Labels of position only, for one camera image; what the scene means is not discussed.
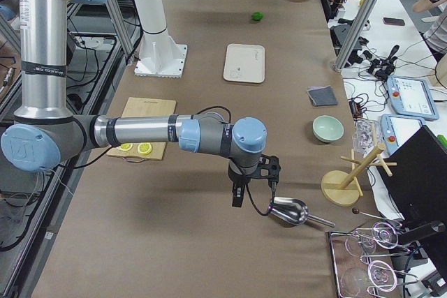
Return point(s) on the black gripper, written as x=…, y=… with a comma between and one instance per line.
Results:
x=237, y=176

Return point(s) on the green lemon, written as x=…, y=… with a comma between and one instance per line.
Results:
x=257, y=16

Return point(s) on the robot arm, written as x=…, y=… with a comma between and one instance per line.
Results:
x=46, y=132

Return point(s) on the cream rabbit tray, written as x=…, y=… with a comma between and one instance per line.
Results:
x=244, y=63

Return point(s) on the metal scoop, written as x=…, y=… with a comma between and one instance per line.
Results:
x=295, y=212

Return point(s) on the lemon slice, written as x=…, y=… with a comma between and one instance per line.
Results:
x=125, y=147
x=144, y=148

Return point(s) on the wooden cup tree stand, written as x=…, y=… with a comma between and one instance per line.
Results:
x=342, y=188

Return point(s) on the mint green bowl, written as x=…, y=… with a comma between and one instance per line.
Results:
x=327, y=128

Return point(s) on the grey folded cloth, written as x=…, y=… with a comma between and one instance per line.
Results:
x=322, y=96

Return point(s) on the wooden cutting board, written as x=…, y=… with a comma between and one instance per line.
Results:
x=145, y=107

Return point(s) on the blue teach pendant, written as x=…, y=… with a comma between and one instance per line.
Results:
x=411, y=97
x=397, y=129

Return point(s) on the black monitor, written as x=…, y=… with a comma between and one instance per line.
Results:
x=418, y=184

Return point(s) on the wire glass rack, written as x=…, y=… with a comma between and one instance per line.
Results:
x=371, y=260

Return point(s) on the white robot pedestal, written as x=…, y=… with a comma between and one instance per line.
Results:
x=159, y=55

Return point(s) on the aluminium frame post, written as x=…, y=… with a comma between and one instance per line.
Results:
x=353, y=35

